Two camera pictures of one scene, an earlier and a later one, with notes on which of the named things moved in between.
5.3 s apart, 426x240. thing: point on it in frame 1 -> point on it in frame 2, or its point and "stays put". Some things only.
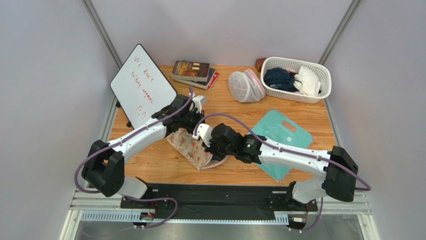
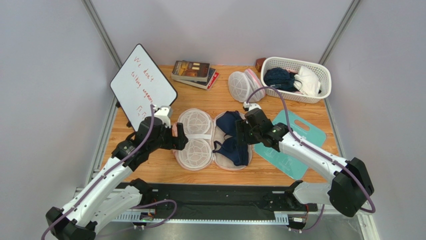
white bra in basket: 307,81 stays put
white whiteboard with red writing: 140,87 stays put
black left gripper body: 189,121 -> 166,140
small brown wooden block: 259,63 stays put
